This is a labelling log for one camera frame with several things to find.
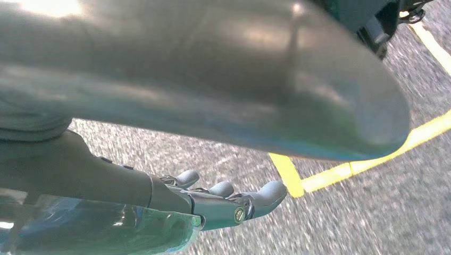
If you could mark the clear plastic film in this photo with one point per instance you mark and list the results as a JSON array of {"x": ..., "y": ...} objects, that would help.
[{"x": 105, "y": 232}]

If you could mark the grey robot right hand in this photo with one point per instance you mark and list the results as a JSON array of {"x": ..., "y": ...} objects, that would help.
[{"x": 211, "y": 70}]

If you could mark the yellow floor tape square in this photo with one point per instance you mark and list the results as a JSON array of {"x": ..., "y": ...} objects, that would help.
[{"x": 327, "y": 176}]

